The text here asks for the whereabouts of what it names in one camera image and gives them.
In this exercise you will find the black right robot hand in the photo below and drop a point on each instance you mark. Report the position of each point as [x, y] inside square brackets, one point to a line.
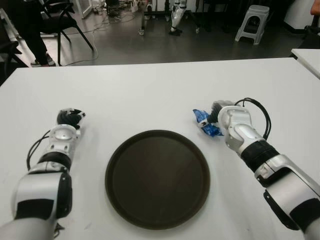
[215, 116]

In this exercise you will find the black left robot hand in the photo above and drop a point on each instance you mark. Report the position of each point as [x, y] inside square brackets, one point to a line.
[70, 118]

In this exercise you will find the blue Oreo snack pack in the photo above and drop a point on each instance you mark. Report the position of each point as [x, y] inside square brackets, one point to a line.
[200, 115]

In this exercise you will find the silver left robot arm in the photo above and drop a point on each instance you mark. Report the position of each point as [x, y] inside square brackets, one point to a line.
[42, 187]

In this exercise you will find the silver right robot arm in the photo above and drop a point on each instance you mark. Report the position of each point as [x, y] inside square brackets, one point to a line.
[280, 180]

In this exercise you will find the round dark brown tray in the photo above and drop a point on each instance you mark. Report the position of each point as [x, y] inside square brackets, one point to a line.
[157, 180]

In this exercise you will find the standing person in black trousers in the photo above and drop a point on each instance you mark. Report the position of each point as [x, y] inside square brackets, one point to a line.
[35, 37]

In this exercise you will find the black armchair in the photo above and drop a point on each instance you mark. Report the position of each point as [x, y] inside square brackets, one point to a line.
[10, 50]

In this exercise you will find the black folding chair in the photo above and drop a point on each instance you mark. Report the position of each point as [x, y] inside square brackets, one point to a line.
[62, 22]

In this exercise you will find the white humanoid robot leg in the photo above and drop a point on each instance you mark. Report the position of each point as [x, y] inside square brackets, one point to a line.
[177, 16]

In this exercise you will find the white side table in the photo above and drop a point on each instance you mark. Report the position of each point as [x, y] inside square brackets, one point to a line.
[308, 58]

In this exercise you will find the white framed panel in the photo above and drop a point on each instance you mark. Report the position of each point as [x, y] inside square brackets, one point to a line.
[87, 10]

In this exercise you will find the grey plastic stool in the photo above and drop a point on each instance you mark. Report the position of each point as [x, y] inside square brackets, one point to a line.
[256, 12]

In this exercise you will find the black office chair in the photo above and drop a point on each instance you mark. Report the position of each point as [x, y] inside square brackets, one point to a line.
[311, 37]

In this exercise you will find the white bag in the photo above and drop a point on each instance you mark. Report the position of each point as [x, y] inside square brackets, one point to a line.
[135, 6]

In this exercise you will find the black wheeled frame stand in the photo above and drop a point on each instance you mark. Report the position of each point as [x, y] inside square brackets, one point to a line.
[143, 20]

